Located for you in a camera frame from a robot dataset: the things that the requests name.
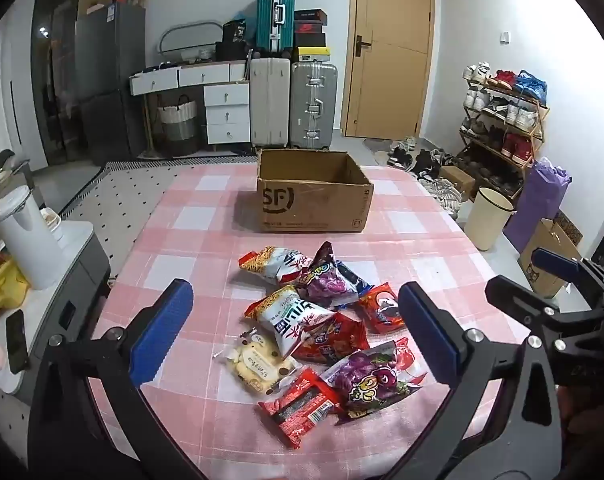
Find yellow black shoe box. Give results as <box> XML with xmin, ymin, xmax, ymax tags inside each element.
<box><xmin>297</xmin><ymin>46</ymin><xmax>331</xmax><ymax>64</ymax></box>

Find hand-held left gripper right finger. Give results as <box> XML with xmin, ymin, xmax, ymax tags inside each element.
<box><xmin>382</xmin><ymin>281</ymin><xmax>565</xmax><ymax>480</ymax></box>

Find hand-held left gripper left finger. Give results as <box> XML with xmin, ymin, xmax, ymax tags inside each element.
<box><xmin>28</xmin><ymin>278</ymin><xmax>207</xmax><ymax>480</ymax></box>

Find cream waste bin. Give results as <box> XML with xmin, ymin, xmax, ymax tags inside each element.
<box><xmin>463</xmin><ymin>187</ymin><xmax>517</xmax><ymax>253</ymax></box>

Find black phone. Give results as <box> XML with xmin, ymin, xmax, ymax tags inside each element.
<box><xmin>4</xmin><ymin>308</ymin><xmax>30</xmax><ymax>375</ymax></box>

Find teal suitcase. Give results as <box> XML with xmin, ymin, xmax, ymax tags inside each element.
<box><xmin>256</xmin><ymin>0</ymin><xmax>297</xmax><ymax>58</ymax></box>

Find blue cookie packet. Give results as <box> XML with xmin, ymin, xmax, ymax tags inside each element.
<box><xmin>336</xmin><ymin>259</ymin><xmax>373</xmax><ymax>306</ymax></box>

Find red black snack packet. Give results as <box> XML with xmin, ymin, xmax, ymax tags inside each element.
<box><xmin>257</xmin><ymin>367</ymin><xmax>349</xmax><ymax>451</ymax></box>

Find pink checked tablecloth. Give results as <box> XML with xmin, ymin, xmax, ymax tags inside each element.
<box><xmin>89</xmin><ymin>162</ymin><xmax>533</xmax><ymax>480</ymax></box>

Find white red noodle snack packet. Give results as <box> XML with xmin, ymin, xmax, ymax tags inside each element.
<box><xmin>245</xmin><ymin>285</ymin><xmax>333</xmax><ymax>361</ymax></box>
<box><xmin>239</xmin><ymin>245</ymin><xmax>313</xmax><ymax>287</ymax></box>

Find dark glass cabinet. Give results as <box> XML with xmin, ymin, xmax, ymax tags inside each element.
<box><xmin>30</xmin><ymin>0</ymin><xmax>88</xmax><ymax>167</ymax></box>

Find yellow plastic bag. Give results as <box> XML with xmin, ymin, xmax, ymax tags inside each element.
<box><xmin>0</xmin><ymin>250</ymin><xmax>30</xmax><ymax>314</ymax></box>

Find brown cat print bag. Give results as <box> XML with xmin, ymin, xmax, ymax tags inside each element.
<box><xmin>517</xmin><ymin>217</ymin><xmax>583</xmax><ymax>299</ymax></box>

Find white kettle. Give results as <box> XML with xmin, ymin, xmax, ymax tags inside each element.
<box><xmin>0</xmin><ymin>184</ymin><xmax>65</xmax><ymax>292</ymax></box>

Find pile of loose shoes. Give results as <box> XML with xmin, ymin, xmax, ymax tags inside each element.
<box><xmin>374</xmin><ymin>136</ymin><xmax>466</xmax><ymax>219</ymax></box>

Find white dresser with drawers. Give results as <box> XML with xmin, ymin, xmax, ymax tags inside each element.
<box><xmin>128</xmin><ymin>59</ymin><xmax>253</xmax><ymax>147</ymax></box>

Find red cookie packet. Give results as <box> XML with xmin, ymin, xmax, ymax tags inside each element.
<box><xmin>357</xmin><ymin>283</ymin><xmax>409</xmax><ymax>336</ymax></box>

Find white cup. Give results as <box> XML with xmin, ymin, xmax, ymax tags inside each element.
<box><xmin>40</xmin><ymin>207</ymin><xmax>64</xmax><ymax>242</ymax></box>

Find purple bag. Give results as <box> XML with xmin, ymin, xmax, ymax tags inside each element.
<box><xmin>502</xmin><ymin>157</ymin><xmax>573</xmax><ymax>257</ymax></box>

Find white suitcase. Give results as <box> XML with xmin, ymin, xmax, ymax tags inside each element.
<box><xmin>250</xmin><ymin>56</ymin><xmax>291</xmax><ymax>150</ymax></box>

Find grey refrigerator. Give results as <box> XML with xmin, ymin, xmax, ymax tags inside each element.
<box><xmin>74</xmin><ymin>2</ymin><xmax>148</xmax><ymax>162</ymax></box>

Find wooden door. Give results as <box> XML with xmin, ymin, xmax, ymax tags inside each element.
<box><xmin>343</xmin><ymin>0</ymin><xmax>435</xmax><ymax>139</ymax></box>

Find arched grey mirror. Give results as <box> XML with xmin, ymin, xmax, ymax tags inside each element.
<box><xmin>159</xmin><ymin>21</ymin><xmax>223</xmax><ymax>57</ymax></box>

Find red chip packet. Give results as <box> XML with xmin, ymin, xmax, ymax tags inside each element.
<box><xmin>299</xmin><ymin>312</ymin><xmax>371</xmax><ymax>367</ymax></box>

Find wooden shoe rack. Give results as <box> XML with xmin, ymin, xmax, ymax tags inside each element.
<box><xmin>457</xmin><ymin>74</ymin><xmax>551</xmax><ymax>202</ymax></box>

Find purple candy packet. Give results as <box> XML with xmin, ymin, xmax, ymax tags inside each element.
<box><xmin>321</xmin><ymin>337</ymin><xmax>429</xmax><ymax>427</ymax></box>
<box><xmin>296</xmin><ymin>241</ymin><xmax>359</xmax><ymax>309</ymax></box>

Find small brown cardboard box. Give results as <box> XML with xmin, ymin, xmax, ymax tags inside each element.
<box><xmin>438</xmin><ymin>164</ymin><xmax>481</xmax><ymax>204</ymax></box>

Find rows of assorted sneakers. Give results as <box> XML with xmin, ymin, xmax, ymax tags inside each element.
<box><xmin>458</xmin><ymin>61</ymin><xmax>549</xmax><ymax>191</ymax></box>

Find black storage box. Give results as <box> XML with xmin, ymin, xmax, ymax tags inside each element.
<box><xmin>215</xmin><ymin>41</ymin><xmax>253</xmax><ymax>61</ymax></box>

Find black printed bag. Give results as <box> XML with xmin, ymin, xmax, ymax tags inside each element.
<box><xmin>222</xmin><ymin>19</ymin><xmax>248</xmax><ymax>44</ymax></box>

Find grey side cabinet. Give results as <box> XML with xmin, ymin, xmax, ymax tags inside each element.
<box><xmin>0</xmin><ymin>220</ymin><xmax>113</xmax><ymax>407</ymax></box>

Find white sheer curtain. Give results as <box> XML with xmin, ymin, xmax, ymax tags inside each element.
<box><xmin>0</xmin><ymin>0</ymin><xmax>38</xmax><ymax>161</ymax></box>

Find woven laundry basket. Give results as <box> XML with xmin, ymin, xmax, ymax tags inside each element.
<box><xmin>156</xmin><ymin>95</ymin><xmax>199</xmax><ymax>156</ymax></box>

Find silver suitcase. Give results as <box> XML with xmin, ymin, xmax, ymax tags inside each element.
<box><xmin>289</xmin><ymin>61</ymin><xmax>339</xmax><ymax>150</ymax></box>

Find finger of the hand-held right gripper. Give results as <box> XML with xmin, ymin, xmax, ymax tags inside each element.
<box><xmin>484</xmin><ymin>275</ymin><xmax>563</xmax><ymax>328</ymax></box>
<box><xmin>531</xmin><ymin>246</ymin><xmax>604</xmax><ymax>293</ymax></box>

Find cream biscuit packet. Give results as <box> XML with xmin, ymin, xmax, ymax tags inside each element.
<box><xmin>213</xmin><ymin>327</ymin><xmax>301</xmax><ymax>399</ymax></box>

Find dark cloth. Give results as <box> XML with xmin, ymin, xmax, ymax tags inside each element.
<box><xmin>0</xmin><ymin>148</ymin><xmax>33</xmax><ymax>196</ymax></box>

